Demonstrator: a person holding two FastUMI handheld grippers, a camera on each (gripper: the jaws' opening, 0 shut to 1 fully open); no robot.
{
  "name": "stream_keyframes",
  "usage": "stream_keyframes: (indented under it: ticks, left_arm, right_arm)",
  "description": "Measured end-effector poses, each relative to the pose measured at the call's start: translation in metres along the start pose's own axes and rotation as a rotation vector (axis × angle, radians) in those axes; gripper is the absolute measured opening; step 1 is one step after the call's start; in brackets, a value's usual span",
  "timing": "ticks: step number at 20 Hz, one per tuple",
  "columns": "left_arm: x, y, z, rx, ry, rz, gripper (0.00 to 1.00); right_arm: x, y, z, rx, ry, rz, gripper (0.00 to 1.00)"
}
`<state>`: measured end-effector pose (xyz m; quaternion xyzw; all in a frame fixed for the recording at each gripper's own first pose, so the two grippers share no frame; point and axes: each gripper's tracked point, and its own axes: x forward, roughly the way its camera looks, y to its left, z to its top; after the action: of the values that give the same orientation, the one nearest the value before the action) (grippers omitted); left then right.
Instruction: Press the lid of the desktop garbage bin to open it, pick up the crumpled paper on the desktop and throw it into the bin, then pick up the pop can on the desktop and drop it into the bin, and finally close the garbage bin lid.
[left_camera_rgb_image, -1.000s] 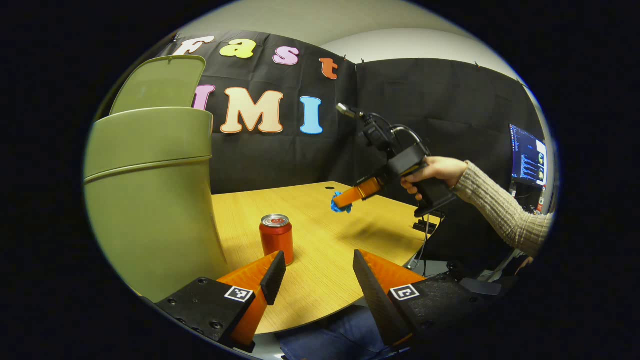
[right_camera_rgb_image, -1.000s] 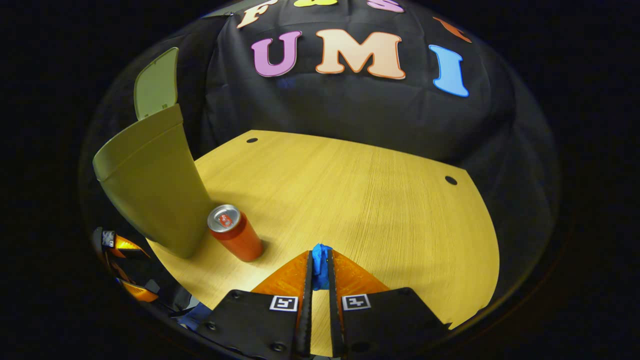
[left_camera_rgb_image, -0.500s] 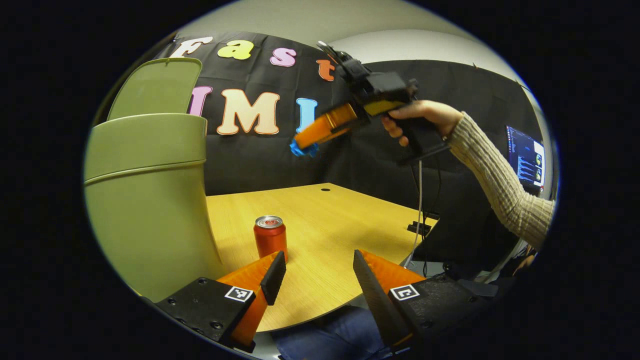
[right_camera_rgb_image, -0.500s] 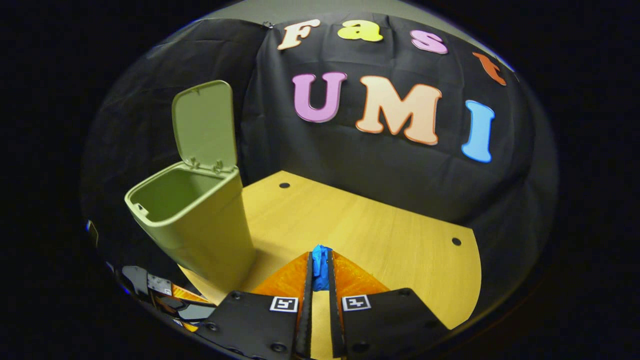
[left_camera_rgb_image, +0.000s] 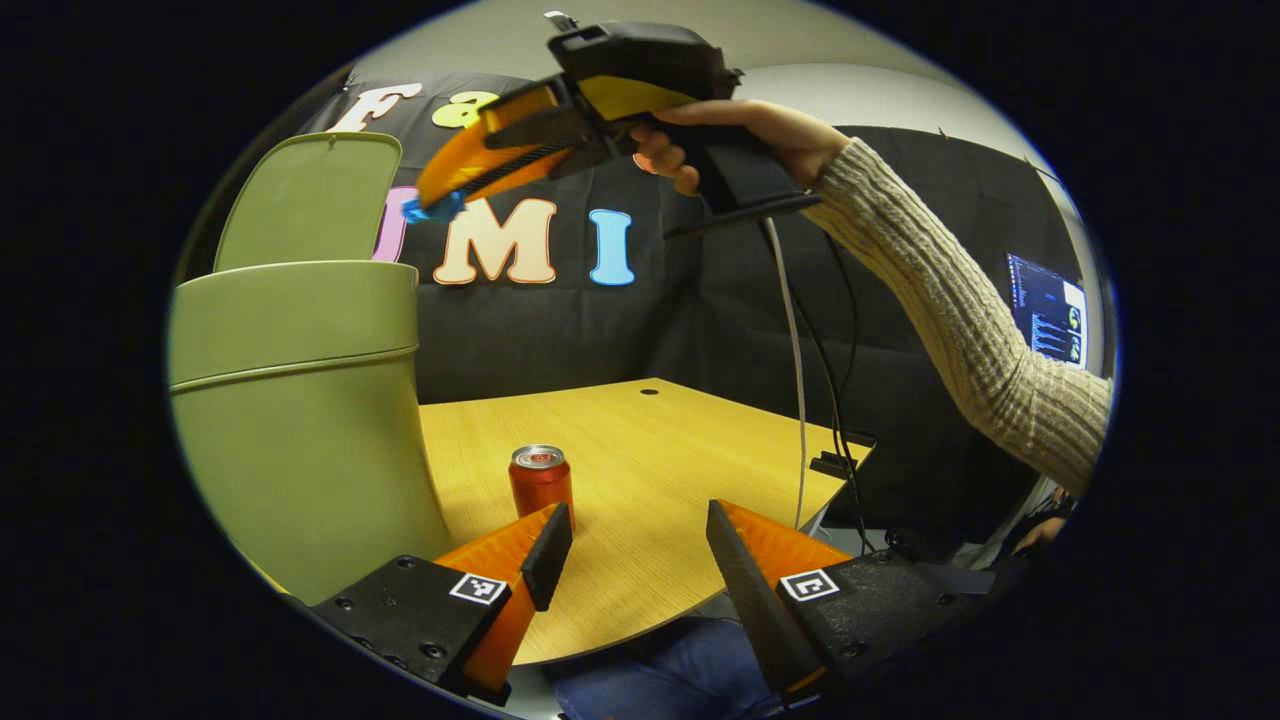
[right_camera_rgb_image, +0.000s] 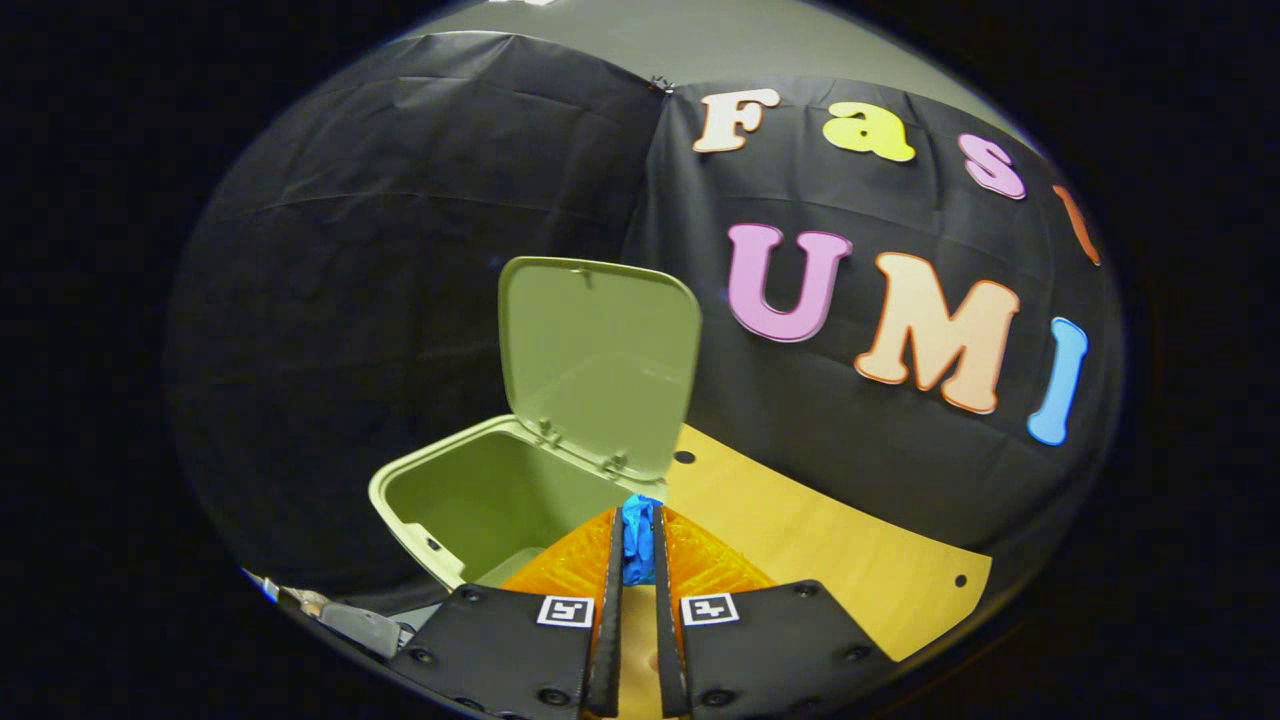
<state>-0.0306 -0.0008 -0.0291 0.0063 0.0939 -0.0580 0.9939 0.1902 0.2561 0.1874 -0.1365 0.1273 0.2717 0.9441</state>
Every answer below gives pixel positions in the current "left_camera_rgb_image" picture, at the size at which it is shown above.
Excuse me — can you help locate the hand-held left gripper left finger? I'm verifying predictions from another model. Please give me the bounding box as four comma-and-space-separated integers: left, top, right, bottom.
310, 502, 576, 706

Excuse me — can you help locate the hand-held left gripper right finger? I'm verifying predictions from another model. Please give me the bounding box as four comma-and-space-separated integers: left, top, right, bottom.
705, 500, 1001, 701

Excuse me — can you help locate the blue paper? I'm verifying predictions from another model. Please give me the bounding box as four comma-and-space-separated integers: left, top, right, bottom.
402, 190, 466, 224

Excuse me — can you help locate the red pop can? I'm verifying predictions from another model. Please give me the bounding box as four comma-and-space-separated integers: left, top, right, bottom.
508, 444, 576, 533

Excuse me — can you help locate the green desktop garbage bin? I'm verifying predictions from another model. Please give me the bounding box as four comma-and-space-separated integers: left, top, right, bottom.
168, 132, 453, 606

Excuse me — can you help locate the person's blue trouser leg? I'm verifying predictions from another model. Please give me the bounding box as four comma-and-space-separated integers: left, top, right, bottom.
545, 618, 791, 719

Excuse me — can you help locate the computer monitor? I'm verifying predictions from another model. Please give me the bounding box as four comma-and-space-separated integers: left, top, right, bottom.
1007, 253, 1089, 371

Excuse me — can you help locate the black cable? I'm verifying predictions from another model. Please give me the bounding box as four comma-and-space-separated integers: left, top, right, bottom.
790, 230, 883, 556

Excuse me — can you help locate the white cable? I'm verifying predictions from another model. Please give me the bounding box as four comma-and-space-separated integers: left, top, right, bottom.
765, 218, 809, 531

